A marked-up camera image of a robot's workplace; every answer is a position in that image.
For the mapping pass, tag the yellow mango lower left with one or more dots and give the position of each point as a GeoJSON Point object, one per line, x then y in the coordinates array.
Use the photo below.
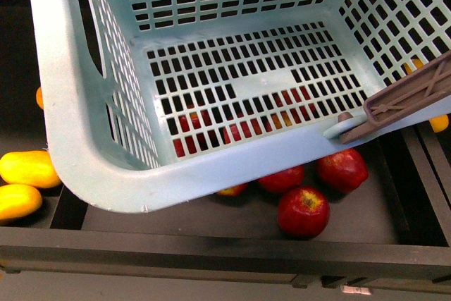
{"type": "Point", "coordinates": [18, 201]}

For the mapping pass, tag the black wooden fruit tray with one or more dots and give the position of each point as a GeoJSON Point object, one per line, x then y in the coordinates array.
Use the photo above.
{"type": "Point", "coordinates": [393, 230]}

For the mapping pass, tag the red yellow apple lower centre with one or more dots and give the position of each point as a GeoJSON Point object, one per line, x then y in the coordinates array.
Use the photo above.
{"type": "Point", "coordinates": [233, 191]}

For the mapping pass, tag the orange fruit left of basket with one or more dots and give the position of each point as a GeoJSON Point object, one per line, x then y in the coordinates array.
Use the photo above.
{"type": "Point", "coordinates": [39, 98]}

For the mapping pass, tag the yellow mango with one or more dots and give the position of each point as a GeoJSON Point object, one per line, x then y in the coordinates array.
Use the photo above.
{"type": "Point", "coordinates": [18, 201]}
{"type": "Point", "coordinates": [29, 168]}

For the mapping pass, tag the light teal plastic basket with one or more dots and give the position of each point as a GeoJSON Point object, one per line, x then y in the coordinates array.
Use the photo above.
{"type": "Point", "coordinates": [150, 103]}

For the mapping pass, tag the yellow mango upper left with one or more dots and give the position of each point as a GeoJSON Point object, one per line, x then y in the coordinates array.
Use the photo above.
{"type": "Point", "coordinates": [29, 168]}

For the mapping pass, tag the yellow lemon lower right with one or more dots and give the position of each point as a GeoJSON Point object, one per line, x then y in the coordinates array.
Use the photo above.
{"type": "Point", "coordinates": [439, 123]}

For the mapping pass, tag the red apple front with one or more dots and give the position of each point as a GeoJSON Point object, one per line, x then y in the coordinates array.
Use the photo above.
{"type": "Point", "coordinates": [303, 212]}

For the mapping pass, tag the brown plastic basket handle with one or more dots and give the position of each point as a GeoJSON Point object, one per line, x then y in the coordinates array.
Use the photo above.
{"type": "Point", "coordinates": [416, 91]}

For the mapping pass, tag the red apple right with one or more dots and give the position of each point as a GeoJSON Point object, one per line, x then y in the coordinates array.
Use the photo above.
{"type": "Point", "coordinates": [342, 171]}

